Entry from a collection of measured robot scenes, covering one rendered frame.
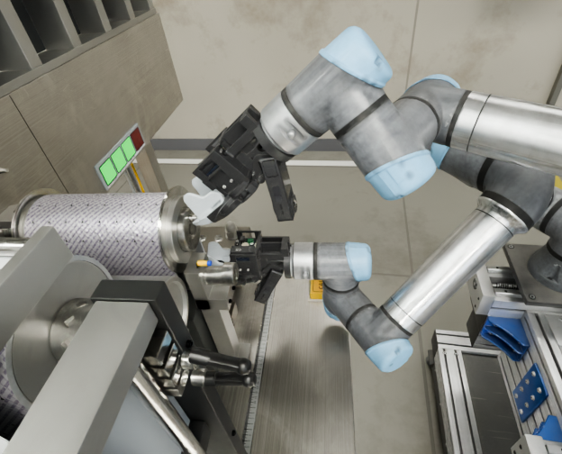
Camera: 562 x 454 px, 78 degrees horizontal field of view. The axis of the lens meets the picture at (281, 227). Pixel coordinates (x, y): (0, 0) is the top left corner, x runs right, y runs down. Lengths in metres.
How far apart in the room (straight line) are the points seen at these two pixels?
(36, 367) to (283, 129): 0.35
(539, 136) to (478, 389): 1.28
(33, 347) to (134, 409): 0.11
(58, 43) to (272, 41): 2.23
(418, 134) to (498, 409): 1.33
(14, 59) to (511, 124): 0.86
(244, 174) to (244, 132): 0.06
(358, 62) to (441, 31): 2.66
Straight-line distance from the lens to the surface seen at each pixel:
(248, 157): 0.49
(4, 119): 0.82
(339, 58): 0.42
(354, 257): 0.67
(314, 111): 0.42
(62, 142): 0.91
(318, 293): 0.89
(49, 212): 0.68
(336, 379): 0.80
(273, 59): 3.12
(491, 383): 1.69
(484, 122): 0.51
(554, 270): 1.18
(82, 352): 0.26
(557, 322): 1.26
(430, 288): 0.67
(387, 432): 1.73
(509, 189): 0.69
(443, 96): 0.53
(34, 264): 0.33
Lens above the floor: 1.62
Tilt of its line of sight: 41 degrees down
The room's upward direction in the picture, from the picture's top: 7 degrees counter-clockwise
